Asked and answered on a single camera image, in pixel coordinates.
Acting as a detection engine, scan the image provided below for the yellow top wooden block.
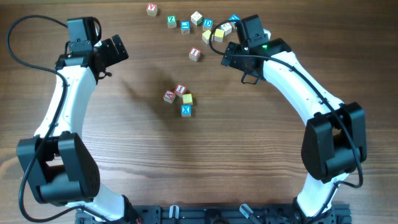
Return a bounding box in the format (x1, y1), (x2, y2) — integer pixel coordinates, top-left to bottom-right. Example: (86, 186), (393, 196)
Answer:
(214, 29), (225, 42)

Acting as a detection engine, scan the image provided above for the red I wooden block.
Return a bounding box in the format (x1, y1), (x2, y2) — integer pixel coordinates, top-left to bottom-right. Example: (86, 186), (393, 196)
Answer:
(188, 47), (201, 62)
(174, 85), (187, 97)

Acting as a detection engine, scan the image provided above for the yellow S wooden block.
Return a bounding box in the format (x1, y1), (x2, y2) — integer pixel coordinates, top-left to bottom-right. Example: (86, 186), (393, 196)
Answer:
(182, 93), (193, 105)

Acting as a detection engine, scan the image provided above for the blue-sided picture wooden block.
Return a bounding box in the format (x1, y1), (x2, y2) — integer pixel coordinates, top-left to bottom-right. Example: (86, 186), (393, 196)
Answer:
(181, 105), (192, 117)

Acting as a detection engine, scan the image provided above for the red A wooden block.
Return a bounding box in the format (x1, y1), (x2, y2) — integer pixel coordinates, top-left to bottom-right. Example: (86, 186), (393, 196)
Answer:
(163, 90), (176, 103)

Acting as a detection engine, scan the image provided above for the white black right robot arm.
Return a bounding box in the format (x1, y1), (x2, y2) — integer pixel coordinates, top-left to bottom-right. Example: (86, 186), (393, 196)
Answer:
(221, 15), (367, 223)

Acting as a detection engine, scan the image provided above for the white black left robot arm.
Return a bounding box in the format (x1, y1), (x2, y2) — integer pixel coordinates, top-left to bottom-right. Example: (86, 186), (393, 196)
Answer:
(17, 17), (142, 223)

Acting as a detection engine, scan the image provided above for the plain picture wooden block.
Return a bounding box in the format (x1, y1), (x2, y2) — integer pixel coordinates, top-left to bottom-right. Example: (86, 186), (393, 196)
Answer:
(220, 22), (233, 36)

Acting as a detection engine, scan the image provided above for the yellow-sided wooden block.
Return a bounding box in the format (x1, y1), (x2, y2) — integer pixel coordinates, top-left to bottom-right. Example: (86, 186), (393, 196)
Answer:
(202, 30), (213, 44)

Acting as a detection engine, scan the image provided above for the blue wooden block right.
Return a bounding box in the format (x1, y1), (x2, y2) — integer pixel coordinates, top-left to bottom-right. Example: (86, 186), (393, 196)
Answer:
(229, 14), (240, 23)

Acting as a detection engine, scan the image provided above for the blue D wooden block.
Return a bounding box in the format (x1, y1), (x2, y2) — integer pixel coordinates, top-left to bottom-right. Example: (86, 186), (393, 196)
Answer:
(202, 18), (213, 31)

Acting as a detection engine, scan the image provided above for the plain green-edged wooden block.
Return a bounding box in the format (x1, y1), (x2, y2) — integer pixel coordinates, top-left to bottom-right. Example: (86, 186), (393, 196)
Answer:
(191, 11), (203, 26)

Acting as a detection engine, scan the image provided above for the blue wooden block left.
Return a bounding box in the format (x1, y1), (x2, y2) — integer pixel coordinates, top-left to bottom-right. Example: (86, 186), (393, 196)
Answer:
(180, 21), (190, 34)

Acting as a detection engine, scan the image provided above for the red Y wooden block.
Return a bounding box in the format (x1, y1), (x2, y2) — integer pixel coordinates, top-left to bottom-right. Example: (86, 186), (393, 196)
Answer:
(146, 3), (158, 17)

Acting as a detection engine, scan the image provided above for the green Z wooden block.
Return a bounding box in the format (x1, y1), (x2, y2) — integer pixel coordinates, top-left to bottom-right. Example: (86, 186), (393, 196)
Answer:
(167, 15), (177, 29)

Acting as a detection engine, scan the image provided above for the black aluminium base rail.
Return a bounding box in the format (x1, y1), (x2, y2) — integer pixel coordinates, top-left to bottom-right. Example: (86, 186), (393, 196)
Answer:
(75, 203), (353, 224)

